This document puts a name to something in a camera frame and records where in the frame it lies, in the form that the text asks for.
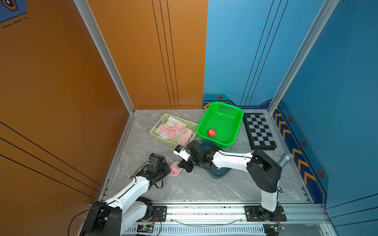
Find cream perforated plastic basket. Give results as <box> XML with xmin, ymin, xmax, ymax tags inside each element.
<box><xmin>150</xmin><ymin>113</ymin><xmax>198</xmax><ymax>148</ymax></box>

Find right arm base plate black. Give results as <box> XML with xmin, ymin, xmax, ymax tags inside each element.
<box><xmin>244</xmin><ymin>205</ymin><xmax>287</xmax><ymax>222</ymax></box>

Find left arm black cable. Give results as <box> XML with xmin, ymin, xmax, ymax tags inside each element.
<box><xmin>67</xmin><ymin>206</ymin><xmax>98</xmax><ymax>236</ymax></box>

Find black white checkerboard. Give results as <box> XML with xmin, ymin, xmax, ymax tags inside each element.
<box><xmin>243</xmin><ymin>113</ymin><xmax>277</xmax><ymax>150</ymax></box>

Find left green circuit board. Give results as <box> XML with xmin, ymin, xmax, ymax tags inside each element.
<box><xmin>136</xmin><ymin>225</ymin><xmax>154</xmax><ymax>235</ymax></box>

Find green plastic mesh basket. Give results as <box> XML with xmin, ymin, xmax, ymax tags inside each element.
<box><xmin>196</xmin><ymin>101</ymin><xmax>244</xmax><ymax>148</ymax></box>

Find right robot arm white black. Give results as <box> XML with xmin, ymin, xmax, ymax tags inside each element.
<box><xmin>174</xmin><ymin>141</ymin><xmax>282</xmax><ymax>221</ymax></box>

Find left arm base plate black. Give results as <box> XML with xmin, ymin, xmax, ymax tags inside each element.
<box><xmin>136</xmin><ymin>206</ymin><xmax>167</xmax><ymax>222</ymax></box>

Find left aluminium corner post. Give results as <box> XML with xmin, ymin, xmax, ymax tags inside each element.
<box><xmin>74</xmin><ymin>0</ymin><xmax>135</xmax><ymax>115</ymax></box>

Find dark teal plastic tray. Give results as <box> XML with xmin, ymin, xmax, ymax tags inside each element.
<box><xmin>200</xmin><ymin>140</ymin><xmax>233</xmax><ymax>180</ymax></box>

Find right green circuit board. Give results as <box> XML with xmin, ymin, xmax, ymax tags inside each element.
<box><xmin>263</xmin><ymin>225</ymin><xmax>279</xmax><ymax>236</ymax></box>

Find right aluminium corner post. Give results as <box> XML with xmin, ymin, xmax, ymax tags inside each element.
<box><xmin>267</xmin><ymin>0</ymin><xmax>339</xmax><ymax>115</ymax></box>

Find silver metal cylinder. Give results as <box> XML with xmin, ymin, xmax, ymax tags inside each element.
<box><xmin>279</xmin><ymin>153</ymin><xmax>293</xmax><ymax>168</ymax></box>

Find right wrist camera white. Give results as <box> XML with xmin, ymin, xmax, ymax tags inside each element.
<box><xmin>173</xmin><ymin>145</ymin><xmax>191</xmax><ymax>161</ymax></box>

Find netted apple left of basket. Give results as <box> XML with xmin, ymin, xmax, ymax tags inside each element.
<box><xmin>155</xmin><ymin>124</ymin><xmax>170</xmax><ymax>136</ymax></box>

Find aluminium corner post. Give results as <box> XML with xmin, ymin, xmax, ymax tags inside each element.
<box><xmin>74</xmin><ymin>0</ymin><xmax>135</xmax><ymax>115</ymax></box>
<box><xmin>267</xmin><ymin>0</ymin><xmax>339</xmax><ymax>115</ymax></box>

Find green circuit board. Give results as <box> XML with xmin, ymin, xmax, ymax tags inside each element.
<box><xmin>136</xmin><ymin>225</ymin><xmax>154</xmax><ymax>235</ymax></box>
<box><xmin>263</xmin><ymin>225</ymin><xmax>279</xmax><ymax>236</ymax></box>

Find netted apple right of basket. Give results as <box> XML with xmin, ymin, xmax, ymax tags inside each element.
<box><xmin>177</xmin><ymin>128</ymin><xmax>194</xmax><ymax>147</ymax></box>

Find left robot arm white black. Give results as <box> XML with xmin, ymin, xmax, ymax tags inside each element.
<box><xmin>79</xmin><ymin>153</ymin><xmax>171</xmax><ymax>236</ymax></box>

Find aluminium front rail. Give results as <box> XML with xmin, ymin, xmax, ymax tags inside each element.
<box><xmin>154</xmin><ymin>201</ymin><xmax>331</xmax><ymax>225</ymax></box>

